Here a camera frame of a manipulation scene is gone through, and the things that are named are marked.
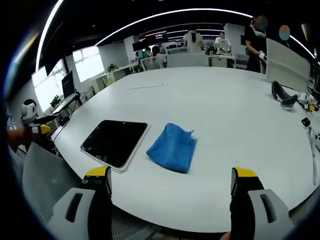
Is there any grey mesh chair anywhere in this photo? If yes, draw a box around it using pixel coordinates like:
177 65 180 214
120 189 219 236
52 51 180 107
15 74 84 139
21 141 85 225

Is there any dark computer monitor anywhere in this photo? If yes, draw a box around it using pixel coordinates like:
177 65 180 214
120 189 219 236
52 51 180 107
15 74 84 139
61 70 76 99

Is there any dark mirror with white frame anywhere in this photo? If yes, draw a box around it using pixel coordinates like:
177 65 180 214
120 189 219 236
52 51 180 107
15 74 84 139
80 119 152 174

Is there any white controller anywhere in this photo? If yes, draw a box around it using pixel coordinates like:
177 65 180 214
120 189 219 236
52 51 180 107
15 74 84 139
309 126 320 152

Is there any blue cleaning cloth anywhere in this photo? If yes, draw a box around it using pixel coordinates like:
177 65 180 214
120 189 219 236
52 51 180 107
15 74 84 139
145 122 198 175

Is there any white cable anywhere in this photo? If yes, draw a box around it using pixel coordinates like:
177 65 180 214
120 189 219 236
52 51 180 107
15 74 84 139
309 139 318 186

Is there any black high-heeled shoe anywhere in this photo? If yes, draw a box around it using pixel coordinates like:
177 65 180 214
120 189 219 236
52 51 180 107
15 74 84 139
271 80 299 109

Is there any grey divider panel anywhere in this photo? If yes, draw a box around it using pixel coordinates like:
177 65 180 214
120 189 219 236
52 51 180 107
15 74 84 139
265 37 311 94

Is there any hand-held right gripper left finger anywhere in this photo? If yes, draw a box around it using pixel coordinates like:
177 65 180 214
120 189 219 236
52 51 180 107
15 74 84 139
46 164 113 240

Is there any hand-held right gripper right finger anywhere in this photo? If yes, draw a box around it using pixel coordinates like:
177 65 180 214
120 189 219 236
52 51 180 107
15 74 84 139
229 166 296 240

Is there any green potted plant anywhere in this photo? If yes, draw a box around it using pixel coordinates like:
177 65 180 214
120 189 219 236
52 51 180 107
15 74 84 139
49 94 61 109
105 63 119 74

